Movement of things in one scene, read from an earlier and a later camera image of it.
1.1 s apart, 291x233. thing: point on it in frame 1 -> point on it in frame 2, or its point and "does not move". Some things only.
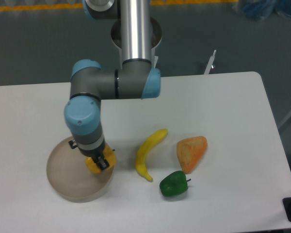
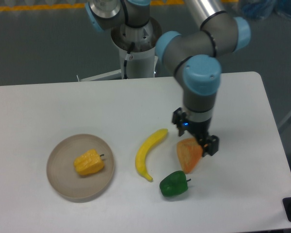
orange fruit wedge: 190,150 does not move
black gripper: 94,154 -> 200,129
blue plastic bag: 262,9 does not move
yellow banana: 140,159 does not move
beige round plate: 68,174 does not move
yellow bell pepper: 108,155 -> 89,162
